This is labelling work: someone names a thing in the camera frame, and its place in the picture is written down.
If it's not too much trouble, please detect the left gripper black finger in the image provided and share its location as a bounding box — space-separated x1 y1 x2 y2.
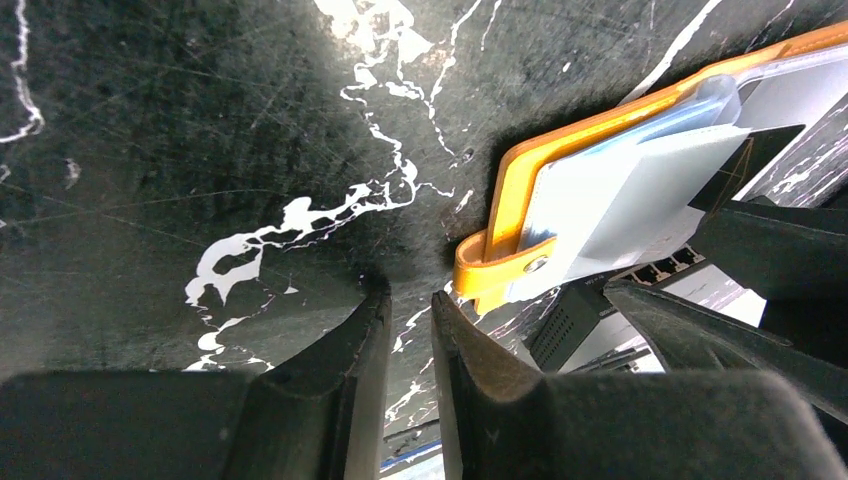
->
431 291 847 479
1 278 392 479

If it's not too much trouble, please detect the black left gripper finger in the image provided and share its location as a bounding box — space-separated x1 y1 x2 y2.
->
604 201 847 422

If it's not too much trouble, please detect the orange leather card holder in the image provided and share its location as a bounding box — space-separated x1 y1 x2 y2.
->
453 22 847 314

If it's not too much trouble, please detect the black network switch box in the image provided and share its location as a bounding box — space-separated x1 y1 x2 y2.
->
526 243 770 376

